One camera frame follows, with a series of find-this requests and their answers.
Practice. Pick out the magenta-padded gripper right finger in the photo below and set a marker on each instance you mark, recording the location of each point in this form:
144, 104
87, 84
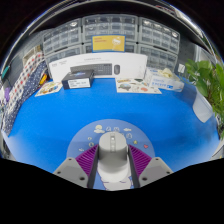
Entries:
156, 171

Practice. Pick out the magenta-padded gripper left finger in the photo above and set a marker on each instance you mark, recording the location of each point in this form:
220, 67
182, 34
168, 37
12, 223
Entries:
70, 171

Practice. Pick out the grey computer mouse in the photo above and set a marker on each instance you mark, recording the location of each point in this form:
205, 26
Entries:
113, 153

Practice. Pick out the round blue printed mouse pad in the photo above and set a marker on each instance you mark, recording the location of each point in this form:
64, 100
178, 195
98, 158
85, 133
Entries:
83, 136

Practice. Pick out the white plant pot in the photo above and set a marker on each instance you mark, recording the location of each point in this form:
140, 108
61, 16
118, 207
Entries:
202, 110

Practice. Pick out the white tissue box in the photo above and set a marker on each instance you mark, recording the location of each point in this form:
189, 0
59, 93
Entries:
163, 81

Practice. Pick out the small black box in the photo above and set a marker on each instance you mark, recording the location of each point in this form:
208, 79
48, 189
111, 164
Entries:
77, 80

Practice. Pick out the yellow plastic object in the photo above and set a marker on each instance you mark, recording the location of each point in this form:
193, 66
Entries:
43, 79

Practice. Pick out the green leafy plant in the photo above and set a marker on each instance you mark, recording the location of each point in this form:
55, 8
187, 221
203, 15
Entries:
208, 86

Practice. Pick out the purple plastic object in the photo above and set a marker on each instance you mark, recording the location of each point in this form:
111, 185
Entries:
6, 94

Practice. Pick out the red blue checkered cloth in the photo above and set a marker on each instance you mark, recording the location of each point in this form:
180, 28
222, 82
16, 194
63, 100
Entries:
26, 75

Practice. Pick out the long white keyboard box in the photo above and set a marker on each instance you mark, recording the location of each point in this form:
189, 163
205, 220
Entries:
133, 65

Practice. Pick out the teal object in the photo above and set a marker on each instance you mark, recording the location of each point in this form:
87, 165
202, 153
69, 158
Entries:
5, 71

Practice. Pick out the white woven basket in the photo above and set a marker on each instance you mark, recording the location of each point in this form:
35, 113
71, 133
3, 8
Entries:
31, 54

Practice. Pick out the yellow and blue box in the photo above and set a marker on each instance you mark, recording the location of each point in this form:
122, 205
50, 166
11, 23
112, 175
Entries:
108, 43

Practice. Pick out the white wall outlet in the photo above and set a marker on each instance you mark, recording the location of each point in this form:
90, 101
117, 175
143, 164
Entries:
181, 68

